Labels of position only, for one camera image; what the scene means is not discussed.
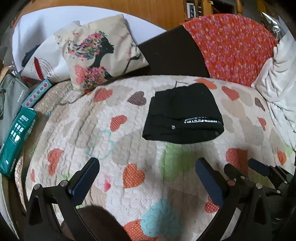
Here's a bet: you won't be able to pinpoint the silver foil bag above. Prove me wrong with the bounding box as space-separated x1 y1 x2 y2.
261 12 285 41

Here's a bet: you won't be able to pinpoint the wooden stair railing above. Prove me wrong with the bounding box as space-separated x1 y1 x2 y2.
183 0 244 21

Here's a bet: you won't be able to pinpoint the floral lady print pillow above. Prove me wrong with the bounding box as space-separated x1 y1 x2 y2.
55 14 149 93

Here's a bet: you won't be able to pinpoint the teal product box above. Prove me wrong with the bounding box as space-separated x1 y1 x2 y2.
1 108 38 178

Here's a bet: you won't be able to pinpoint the pastel dotted teal box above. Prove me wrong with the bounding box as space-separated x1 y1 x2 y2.
22 78 52 108

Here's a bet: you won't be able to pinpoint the red floral cushion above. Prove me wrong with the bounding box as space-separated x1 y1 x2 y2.
183 14 278 87

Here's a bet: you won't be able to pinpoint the white fluffy blanket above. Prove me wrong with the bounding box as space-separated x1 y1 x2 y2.
251 31 295 150

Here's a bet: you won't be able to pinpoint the dark brown sofa backrest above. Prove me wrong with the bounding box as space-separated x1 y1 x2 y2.
109 25 210 81

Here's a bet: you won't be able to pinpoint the grey fabric bag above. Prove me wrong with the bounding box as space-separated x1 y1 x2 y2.
0 74 29 145

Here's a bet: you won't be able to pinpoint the heart patterned quilt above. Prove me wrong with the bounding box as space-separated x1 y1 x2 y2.
15 75 295 240

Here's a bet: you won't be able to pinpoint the white paper shopping bag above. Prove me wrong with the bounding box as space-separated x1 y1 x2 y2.
21 21 80 83

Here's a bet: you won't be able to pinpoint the black pants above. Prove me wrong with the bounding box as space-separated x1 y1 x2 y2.
142 83 224 144

